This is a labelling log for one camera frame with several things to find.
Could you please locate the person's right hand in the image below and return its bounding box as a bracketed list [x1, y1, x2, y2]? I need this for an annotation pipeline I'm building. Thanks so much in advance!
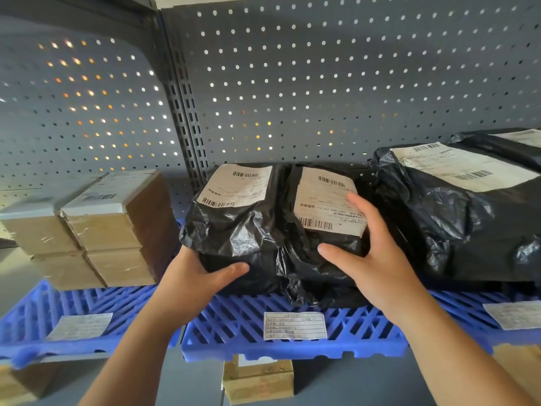
[318, 192, 428, 329]

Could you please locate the person's left hand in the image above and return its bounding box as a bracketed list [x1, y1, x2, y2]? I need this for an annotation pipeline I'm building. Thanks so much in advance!
[154, 245, 250, 331]

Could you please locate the person's right forearm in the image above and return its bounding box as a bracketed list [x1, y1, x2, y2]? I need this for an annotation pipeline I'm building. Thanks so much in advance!
[380, 298, 538, 406]

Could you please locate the person's left forearm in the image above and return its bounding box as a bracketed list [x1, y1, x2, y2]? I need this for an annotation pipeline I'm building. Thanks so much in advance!
[78, 292, 199, 406]

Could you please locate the blue plastic pallet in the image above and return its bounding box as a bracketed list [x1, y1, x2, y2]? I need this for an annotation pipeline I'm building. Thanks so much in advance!
[181, 291, 423, 363]
[0, 279, 183, 370]
[425, 287, 541, 355]

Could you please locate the white paper tag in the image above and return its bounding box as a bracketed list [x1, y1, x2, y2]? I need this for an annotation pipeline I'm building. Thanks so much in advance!
[46, 313, 114, 342]
[483, 301, 541, 331]
[263, 311, 328, 341]

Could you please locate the brown cardboard box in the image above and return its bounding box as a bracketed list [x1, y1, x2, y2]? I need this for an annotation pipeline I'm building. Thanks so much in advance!
[221, 354, 295, 405]
[491, 344, 541, 403]
[0, 363, 57, 406]

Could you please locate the large black plastic parcel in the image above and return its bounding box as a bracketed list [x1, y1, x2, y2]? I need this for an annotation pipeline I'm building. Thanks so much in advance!
[369, 141, 541, 290]

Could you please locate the taped cardboard box, barcode label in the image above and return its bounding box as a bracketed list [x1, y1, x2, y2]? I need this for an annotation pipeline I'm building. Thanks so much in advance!
[60, 169, 179, 252]

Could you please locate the grey pegboard panel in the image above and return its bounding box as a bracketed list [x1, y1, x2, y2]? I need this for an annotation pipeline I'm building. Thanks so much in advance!
[161, 0, 541, 176]
[0, 14, 195, 220]

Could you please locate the grey slotted shelf post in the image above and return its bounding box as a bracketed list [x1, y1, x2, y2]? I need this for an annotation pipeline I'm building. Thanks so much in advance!
[153, 7, 218, 193]

